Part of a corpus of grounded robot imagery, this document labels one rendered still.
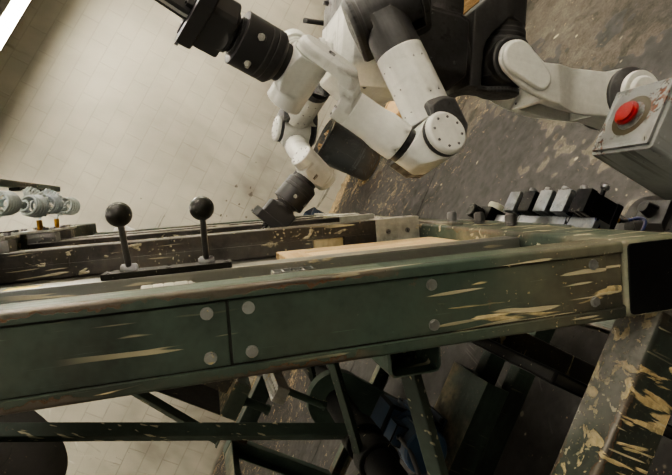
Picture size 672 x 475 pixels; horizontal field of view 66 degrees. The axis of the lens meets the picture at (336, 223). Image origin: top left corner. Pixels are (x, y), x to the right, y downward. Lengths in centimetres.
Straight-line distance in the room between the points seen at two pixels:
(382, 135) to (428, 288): 31
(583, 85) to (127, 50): 583
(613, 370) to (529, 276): 24
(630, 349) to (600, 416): 11
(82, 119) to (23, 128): 60
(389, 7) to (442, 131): 26
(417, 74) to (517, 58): 41
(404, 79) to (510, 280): 42
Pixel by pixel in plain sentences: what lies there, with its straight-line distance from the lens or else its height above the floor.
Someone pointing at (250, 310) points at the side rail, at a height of 134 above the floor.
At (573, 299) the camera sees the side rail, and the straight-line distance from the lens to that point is 79.
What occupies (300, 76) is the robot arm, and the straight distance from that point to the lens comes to 87.
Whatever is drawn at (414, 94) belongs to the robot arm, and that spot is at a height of 120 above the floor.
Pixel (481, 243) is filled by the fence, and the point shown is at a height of 97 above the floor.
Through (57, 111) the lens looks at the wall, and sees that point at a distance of 665.
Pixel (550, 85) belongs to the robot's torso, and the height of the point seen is 85.
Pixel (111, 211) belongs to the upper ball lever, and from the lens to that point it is 82.
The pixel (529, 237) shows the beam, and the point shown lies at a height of 90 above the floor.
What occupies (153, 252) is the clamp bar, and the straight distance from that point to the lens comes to 132.
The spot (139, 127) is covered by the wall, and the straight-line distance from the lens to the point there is 649.
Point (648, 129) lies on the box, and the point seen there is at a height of 93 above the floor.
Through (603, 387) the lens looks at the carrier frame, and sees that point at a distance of 92.
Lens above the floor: 144
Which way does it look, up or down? 14 degrees down
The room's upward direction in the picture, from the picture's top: 63 degrees counter-clockwise
